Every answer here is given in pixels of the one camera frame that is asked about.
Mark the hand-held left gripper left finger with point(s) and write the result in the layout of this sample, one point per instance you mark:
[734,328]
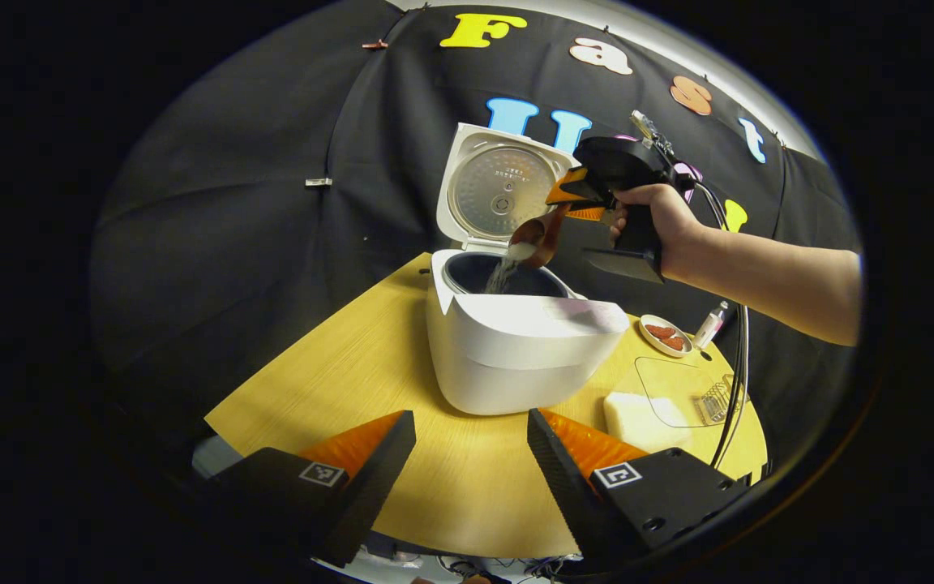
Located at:
[374,487]

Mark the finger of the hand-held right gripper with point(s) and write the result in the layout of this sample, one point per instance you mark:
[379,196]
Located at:
[589,213]
[571,186]

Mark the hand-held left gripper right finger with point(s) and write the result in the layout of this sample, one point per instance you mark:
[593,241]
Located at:
[568,495]

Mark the brown wooden spoon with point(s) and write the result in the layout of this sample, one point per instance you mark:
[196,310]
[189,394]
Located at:
[544,235]

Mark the white rice spoonful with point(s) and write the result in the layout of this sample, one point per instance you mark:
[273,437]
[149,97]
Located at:
[516,255]

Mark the white rice pile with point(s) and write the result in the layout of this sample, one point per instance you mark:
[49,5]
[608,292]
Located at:
[637,418]

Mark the white rice cooker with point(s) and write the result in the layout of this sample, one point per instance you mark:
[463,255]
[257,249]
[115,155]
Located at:
[516,365]

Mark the white round plate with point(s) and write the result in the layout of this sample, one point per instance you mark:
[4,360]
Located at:
[647,337]

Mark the clear glass container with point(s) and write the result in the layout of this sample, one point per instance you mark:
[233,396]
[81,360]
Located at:
[670,377]

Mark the small clear bottle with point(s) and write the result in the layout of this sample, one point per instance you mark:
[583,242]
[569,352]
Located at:
[709,328]

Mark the red clip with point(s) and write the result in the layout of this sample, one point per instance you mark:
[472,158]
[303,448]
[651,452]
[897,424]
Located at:
[374,45]

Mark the silver clip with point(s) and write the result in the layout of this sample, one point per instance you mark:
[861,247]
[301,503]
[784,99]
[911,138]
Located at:
[319,182]

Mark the black backdrop cloth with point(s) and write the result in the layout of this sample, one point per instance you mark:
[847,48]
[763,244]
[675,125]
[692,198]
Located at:
[232,203]

